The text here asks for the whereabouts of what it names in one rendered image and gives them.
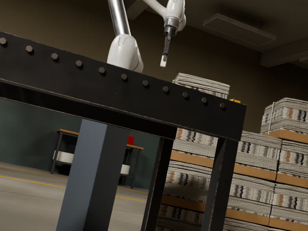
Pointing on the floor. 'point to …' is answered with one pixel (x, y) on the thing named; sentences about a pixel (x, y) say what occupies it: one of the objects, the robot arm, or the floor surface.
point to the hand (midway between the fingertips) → (163, 61)
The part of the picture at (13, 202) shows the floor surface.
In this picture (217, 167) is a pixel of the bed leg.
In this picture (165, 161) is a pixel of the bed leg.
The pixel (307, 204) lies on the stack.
